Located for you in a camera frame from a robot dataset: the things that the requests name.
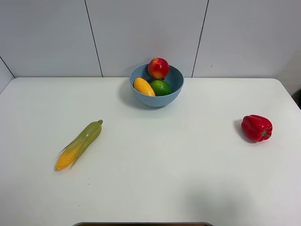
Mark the yellow mango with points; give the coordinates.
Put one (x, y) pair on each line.
(143, 87)

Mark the blue plastic bowl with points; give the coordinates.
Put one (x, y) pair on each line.
(174, 78)

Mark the red bell pepper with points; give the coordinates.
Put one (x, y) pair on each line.
(257, 128)

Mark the corn cob with green husk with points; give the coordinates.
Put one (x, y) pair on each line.
(74, 150)

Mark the green lime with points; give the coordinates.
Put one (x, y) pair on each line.
(160, 87)

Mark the red apple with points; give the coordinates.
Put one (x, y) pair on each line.
(158, 68)

